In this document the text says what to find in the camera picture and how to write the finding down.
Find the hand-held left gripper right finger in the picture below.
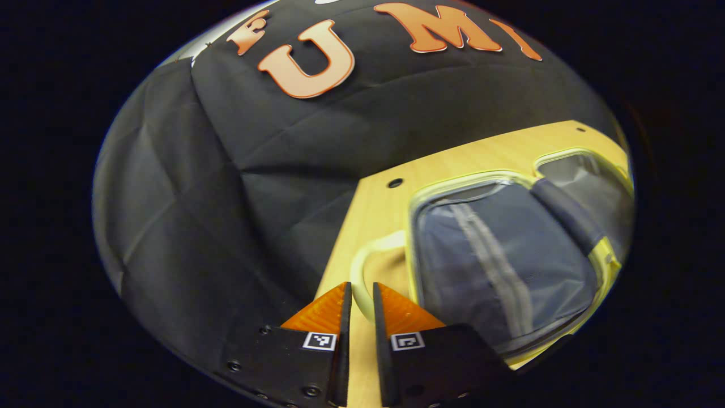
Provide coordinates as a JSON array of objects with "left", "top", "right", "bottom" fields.
[{"left": 372, "top": 282, "right": 511, "bottom": 408}]

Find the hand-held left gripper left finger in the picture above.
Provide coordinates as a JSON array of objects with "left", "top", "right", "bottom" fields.
[{"left": 220, "top": 282, "right": 353, "bottom": 408}]

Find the pale yellow suitcase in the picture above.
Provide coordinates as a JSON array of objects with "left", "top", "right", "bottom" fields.
[{"left": 350, "top": 147, "right": 635, "bottom": 372}]

